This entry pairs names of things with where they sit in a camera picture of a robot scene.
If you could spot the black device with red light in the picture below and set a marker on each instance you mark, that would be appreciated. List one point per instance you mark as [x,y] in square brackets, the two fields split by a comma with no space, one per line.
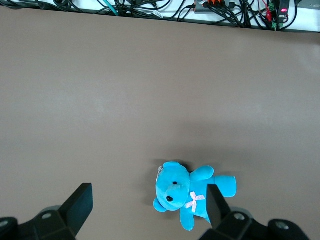
[283,10]

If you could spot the blue plush teddy bear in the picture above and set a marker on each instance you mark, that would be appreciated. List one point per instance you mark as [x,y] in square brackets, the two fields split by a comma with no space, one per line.
[175,191]

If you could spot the red clip connector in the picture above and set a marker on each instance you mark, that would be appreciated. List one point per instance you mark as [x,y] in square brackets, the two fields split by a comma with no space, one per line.
[269,14]

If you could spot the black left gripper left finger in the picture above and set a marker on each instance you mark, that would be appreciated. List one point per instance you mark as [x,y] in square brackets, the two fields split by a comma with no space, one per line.
[75,207]

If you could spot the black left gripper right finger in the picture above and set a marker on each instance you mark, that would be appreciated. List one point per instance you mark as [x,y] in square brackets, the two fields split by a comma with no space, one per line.
[216,210]

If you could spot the green terminal block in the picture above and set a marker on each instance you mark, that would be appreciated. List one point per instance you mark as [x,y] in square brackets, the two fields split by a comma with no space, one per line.
[274,25]

